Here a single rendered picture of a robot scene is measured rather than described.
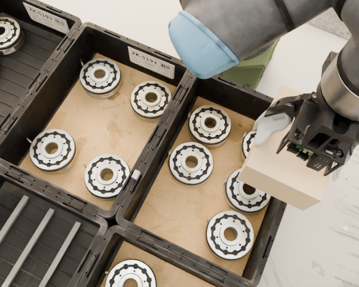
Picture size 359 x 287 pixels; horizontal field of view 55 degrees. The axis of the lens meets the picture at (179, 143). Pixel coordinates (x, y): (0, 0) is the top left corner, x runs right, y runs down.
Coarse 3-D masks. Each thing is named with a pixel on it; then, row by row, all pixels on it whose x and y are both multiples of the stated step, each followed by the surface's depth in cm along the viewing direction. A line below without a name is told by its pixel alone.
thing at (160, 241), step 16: (192, 80) 80; (224, 80) 80; (256, 96) 79; (176, 112) 77; (160, 144) 74; (144, 176) 71; (128, 192) 70; (128, 224) 67; (272, 224) 68; (160, 240) 68; (272, 240) 67; (192, 256) 65; (224, 272) 66; (256, 272) 65
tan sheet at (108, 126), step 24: (72, 96) 88; (120, 96) 89; (72, 120) 86; (96, 120) 86; (120, 120) 86; (96, 144) 84; (120, 144) 84; (144, 144) 84; (24, 168) 81; (72, 168) 81; (72, 192) 79
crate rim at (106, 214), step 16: (80, 32) 84; (112, 32) 84; (64, 48) 82; (144, 48) 83; (176, 64) 82; (48, 80) 79; (32, 96) 77; (176, 96) 78; (160, 128) 75; (0, 144) 72; (0, 160) 71; (144, 160) 72; (32, 176) 70; (128, 176) 71; (64, 192) 69; (96, 208) 68; (112, 208) 68
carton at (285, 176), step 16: (288, 96) 57; (288, 128) 55; (272, 144) 54; (256, 160) 53; (272, 160) 53; (288, 160) 53; (240, 176) 57; (256, 176) 54; (272, 176) 52; (288, 176) 52; (304, 176) 52; (320, 176) 52; (272, 192) 57; (288, 192) 54; (304, 192) 51; (320, 192) 51; (304, 208) 57
